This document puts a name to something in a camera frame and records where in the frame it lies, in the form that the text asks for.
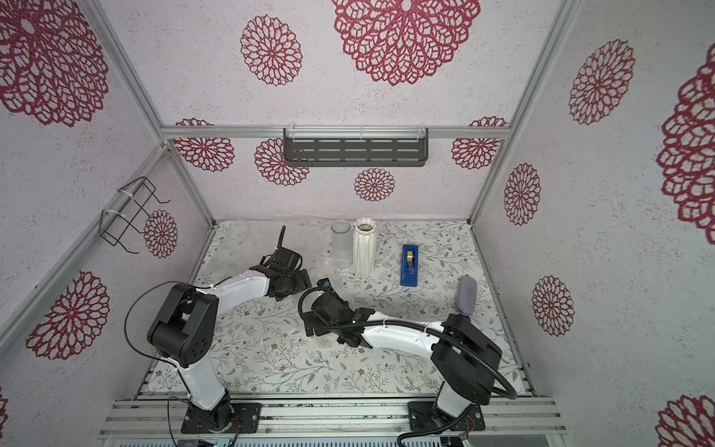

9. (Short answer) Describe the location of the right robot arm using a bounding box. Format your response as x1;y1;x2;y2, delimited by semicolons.
297;279;519;446

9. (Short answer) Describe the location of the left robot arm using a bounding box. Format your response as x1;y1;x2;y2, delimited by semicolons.
128;227;311;435

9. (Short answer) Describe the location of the blue tape dispenser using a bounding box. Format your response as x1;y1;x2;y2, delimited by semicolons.
400;244;419;287

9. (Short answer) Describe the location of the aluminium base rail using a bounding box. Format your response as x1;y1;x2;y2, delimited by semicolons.
97;396;567;446

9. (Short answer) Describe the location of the grey slotted wall shelf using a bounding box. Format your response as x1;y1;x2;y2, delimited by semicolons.
283;128;429;168

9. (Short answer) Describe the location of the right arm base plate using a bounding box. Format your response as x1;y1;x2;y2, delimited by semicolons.
408;400;486;432

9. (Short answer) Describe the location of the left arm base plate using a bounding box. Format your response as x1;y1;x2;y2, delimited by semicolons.
181;403;262;434

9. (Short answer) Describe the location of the black wire wall rack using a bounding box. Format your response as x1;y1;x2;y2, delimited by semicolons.
98;176;169;255

